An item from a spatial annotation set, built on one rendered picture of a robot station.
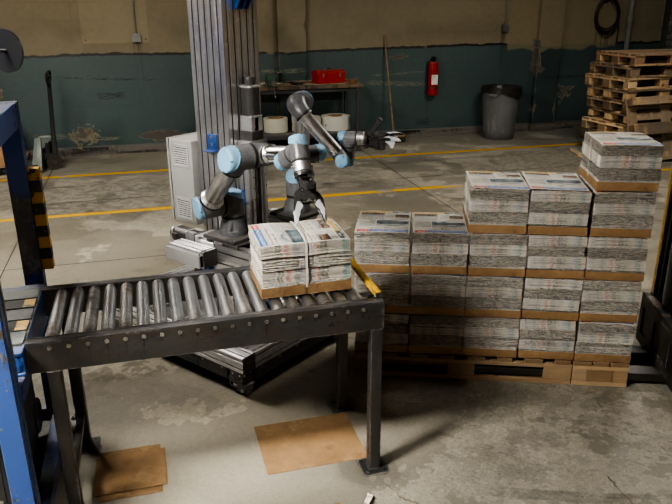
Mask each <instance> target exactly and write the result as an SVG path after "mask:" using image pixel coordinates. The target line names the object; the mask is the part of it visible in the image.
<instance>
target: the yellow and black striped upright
mask: <svg viewBox="0 0 672 504"><path fill-rule="evenodd" d="M27 173H28V180H29V186H30V192H31V198H32V204H33V211H34V217H35V223H36V229H37V236H38V242H39V248H40V254H41V261H42V267H43V270H44V269H54V266H55V261H54V255H53V248H52V241H51V235H50V228H49V222H48V215H47V209H46V202H45V196H44V189H43V183H42V177H41V170H40V166H35V167H28V168H27Z"/></svg>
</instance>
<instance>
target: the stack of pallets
mask: <svg viewBox="0 0 672 504"><path fill-rule="evenodd" d="M596 54H597V56H596V60H595V61H593V62H590V71H589V73H585V83H584V84H587V88H588V90H587V93H586V95H587V104H586V106H588V109H589V111H588V115H587V116H582V124H581V134H580V137H581V138H583V139H582V141H583V142H584V137H585V136H584V135H585V132H626V126H627V122H626V111H625V105H624V99H629V98H631V97H646V96H663V95H672V49H635V50H597V53H596ZM610 56H612V59H611V60H609V58H610ZM628 57H629V58H630V59H628ZM603 67H607V68H606V70H603ZM637 67H639V68H637ZM598 78H600V79H603V80H602V81H600V82H598ZM600 90H604V92H602V93H599V92H600ZM600 101H603V103H600ZM600 111H601V112H605V114H600ZM657 111H660V109H646V110H637V113H642V112H657ZM653 122H661V119H657V120H643V121H637V124H640V123H653ZM594 123H598V124H594Z"/></svg>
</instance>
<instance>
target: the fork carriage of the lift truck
mask: <svg viewBox="0 0 672 504"><path fill-rule="evenodd" d="M636 339H637V341H638V342H639V344H640V345H641V346H644V347H645V349H646V350H647V352H648V357H649V359H650V360H651V362H652V363H653V365H654V366H657V367H658V368H659V370H660V371H661V373H662V374H663V380H664V382H665V383H666V385H667V386H668V388H669V389H670V391H671V392H672V316H671V315H670V314H669V313H668V311H667V310H666V309H665V308H664V307H663V305H662V304H661V303H660V302H659V300H658V299H657V298H656V297H655V296H654V294H653V293H652V292H650V293H648V292H643V294H642V301H641V307H640V313H639V319H638V326H637V332H636Z"/></svg>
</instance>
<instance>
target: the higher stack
mask: <svg viewBox="0 0 672 504"><path fill-rule="evenodd" d="M584 136H585V137H584V142H582V143H583V147H582V153H581V155H582V156H581V164H580V166H581V167H582V168H583V169H584V170H585V171H586V172H587V175H588V174H589V175H591V177H593V178H594V179H595V180H596V181H597V182H629V183H658V181H661V173H662V172H661V171H662V169H661V163H662V159H663V158H662V157H663V151H664V148H665V147H664V145H662V144H661V143H660V142H658V141H656V140H653V138H652V140H651V138H650V137H649V136H647V135H646V134H644V133H640V132H585V135H584ZM579 177H580V179H581V180H582V181H583V182H585V185H586V186H587V187H588V188H589V189H590V191H591V192H592V196H591V202H590V204H591V205H590V211H589V214H588V215H589V218H588V219H587V220H588V222H587V223H588V225H589V226H590V227H591V228H613V229H651V227H652V224H653V223H652V222H654V220H653V216H654V213H655V206H656V205H655V203H656V197H657V196H656V194H655V193H654V192H644V191H596V190H595V189H594V188H593V187H592V186H591V185H590V184H589V183H588V182H587V181H586V180H585V179H584V178H583V177H582V176H581V175H579ZM587 238H588V239H587V245H586V246H587V247H586V248H585V250H586V251H585V257H586V259H587V260H586V264H585V265H586V266H585V269H584V270H585V271H586V272H617V273H641V274H644V272H645V266H646V265H645V263H646V259H647V251H648V249H647V246H648V242H647V241H648V238H638V237H602V236H590V235H589V234H588V232H587ZM586 272H585V275H586ZM582 280H583V285H582V289H581V290H582V292H581V293H582V294H581V297H580V300H581V301H580V304H579V310H578V311H579V313H590V314H613V315H637V313H638V311H639V310H638V308H640V307H639V304H638V303H640V296H641V288H642V287H641V285H642V284H641V282H640V281H616V280H589V279H582ZM636 326H637V325H636V324H635V323H626V322H600V321H579V320H578V321H576V325H575V327H576V328H575V330H576V332H575V335H576V336H575V338H576V339H575V342H574V344H575V345H574V353H580V354H603V355H623V356H630V355H631V349H632V345H633V339H634V335H635V333H636ZM570 361H571V362H572V370H571V378H570V384H571V385H591V386H611V387H626V385H627V378H628V372H629V365H630V364H629V363H619V362H597V361H575V360H574V359H573V360H570Z"/></svg>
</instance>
